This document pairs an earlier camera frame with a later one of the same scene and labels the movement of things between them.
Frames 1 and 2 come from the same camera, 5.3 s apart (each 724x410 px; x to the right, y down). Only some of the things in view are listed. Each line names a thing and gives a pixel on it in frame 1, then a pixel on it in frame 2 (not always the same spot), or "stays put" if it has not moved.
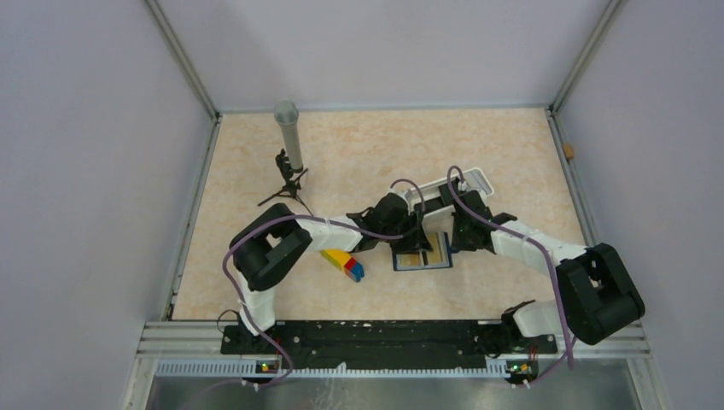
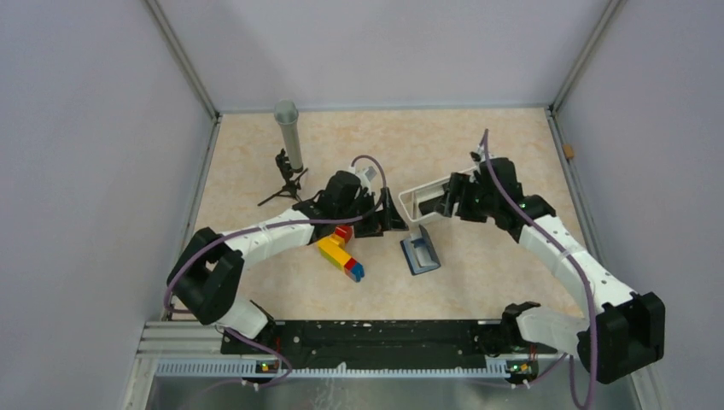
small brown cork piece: x=569 y=152 stays put
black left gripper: x=416 y=240 to x=388 y=218
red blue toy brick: x=354 y=269 stays put
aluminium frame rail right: x=558 y=132 stays put
